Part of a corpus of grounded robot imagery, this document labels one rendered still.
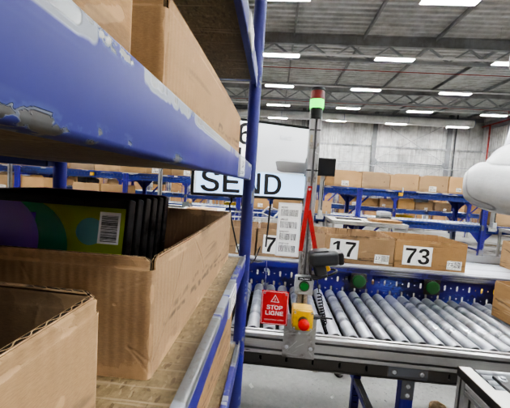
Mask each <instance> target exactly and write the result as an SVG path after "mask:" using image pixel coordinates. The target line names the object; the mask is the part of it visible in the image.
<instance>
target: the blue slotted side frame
mask: <svg viewBox="0 0 510 408"><path fill-rule="evenodd" d="M266 266H267V268H268V269H269V270H270V275H268V272H267V274H266V272H265V271H264V268H265V267H266ZM298 266H299V263H292V262H282V261H267V264H266V261H263V260H255V261H254V262H253V263H251V264H249V283H250V279H252V280H253V283H251V284H252V290H251V295H253V293H254V288H255V286H256V284H258V283H260V284H261V281H262V279H263V280H264V282H265V275H266V283H268V284H269V285H270V284H272V285H273V281H275V283H274V287H275V290H276V291H277V290H278V287H280V286H284V282H286V288H287V292H289V299H290V298H291V297H290V288H291V287H293V286H294V283H295V275H296V274H298ZM330 268H334V269H337V270H338V272H337V273H336V274H334V275H331V276H329V277H327V280H325V279H324V278H322V279H318V286H319V285H321V289H320V290H321V292H322V294H323V296H324V297H325V291H327V290H330V286H332V291H333V292H334V294H335V296H336V298H337V299H338V297H337V293H338V291H341V290H342V287H344V288H343V291H344V292H345V293H346V295H347V297H348V295H349V293H350V292H352V291H353V290H354V288H350V286H351V281H350V282H348V279H345V277H346V276H347V277H348V278H351V273H358V274H367V284H366V289H367V293H368V294H369V295H370V296H371V297H373V296H374V295H375V294H376V293H377V290H379V295H381V296H382V297H383V298H385V297H386V296H387V295H388V294H389V291H391V292H390V295H391V296H393V297H394V298H395V299H397V298H398V296H401V292H402V296H404V297H405V298H406V299H408V300H409V299H410V298H411V297H412V296H413V293H414V297H415V298H417V299H418V300H420V301H422V299H424V296H425V295H424V294H423V287H424V279H435V280H440V281H441V283H440V294H439V299H438V300H442V301H444V302H445V303H447V301H448V298H449V296H451V300H452V301H454V302H456V303H457V304H459V303H460V302H461V297H463V301H465V302H466V303H468V304H470V305H471V304H473V302H474V298H475V303H479V304H481V305H482V306H484V305H485V304H486V300H487V303H488V304H492V302H493V296H494V295H493V291H494V290H495V281H496V279H486V278H467V277H457V276H448V275H438V274H419V273H409V272H399V271H389V270H370V269H360V268H350V267H341V266H330ZM257 270H259V271H258V274H257ZM279 271H281V276H279ZM262 272H264V273H262ZM291 272H292V273H293V274H292V277H291ZM274 273H275V274H274ZM337 277H338V281H337ZM343 279H344V280H343ZM373 279H374V283H373V284H372V280H373ZM384 281H385V285H384ZM396 282H397V286H396ZM390 283H391V284H390ZM408 283H410V286H409V287H407V285H408ZM420 283H422V286H421V288H419V285H420ZM402 284H403V285H402ZM414 285H415V286H414ZM444 286H446V288H445V291H444ZM457 287H458V290H457V291H456V289H457ZM469 287H470V293H469V292H468V290H469ZM336 288H337V289H336ZM450 288H452V289H450ZM348 289H349V290H348ZM463 289H464V290H463ZM481 289H482V294H481ZM475 290H476V291H475ZM355 292H356V293H357V295H358V296H359V298H360V296H361V294H363V293H365V289H359V288H355ZM383 292H384V293H383ZM395 293H396V295H395ZM436 297H437V295H427V298H428V299H429V300H431V301H432V302H433V303H434V301H435V300H436ZM348 298H349V297H348ZM443 298H444V299H443ZM455 299H456V300H455ZM325 301H326V302H328V301H327V299H326V298H325ZM480 301H481V302H480ZM338 302H339V300H338ZM339 303H340V302H339Z"/></svg>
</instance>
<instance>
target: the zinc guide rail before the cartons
mask: <svg viewBox="0 0 510 408"><path fill-rule="evenodd" d="M256 260H263V261H282V262H292V263H299V259H290V258H281V257H261V256H257V258H256ZM337 266H340V265H337ZM341 267H350V268H360V269H370V270H389V271H399V272H409V273H419V274H438V275H448V276H457V277H467V278H486V279H496V280H506V281H510V277H507V276H497V275H486V274H467V273H457V272H448V271H438V270H419V269H408V268H398V267H388V266H370V265H360V264H350V263H344V265H342V266H341Z"/></svg>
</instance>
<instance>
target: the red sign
mask: <svg viewBox="0 0 510 408"><path fill-rule="evenodd" d="M288 302H289V292H287V291H269V290H262V296H261V319H260V323H261V324H269V325H285V326H287V319H290V320H291V314H289V313H288Z"/></svg>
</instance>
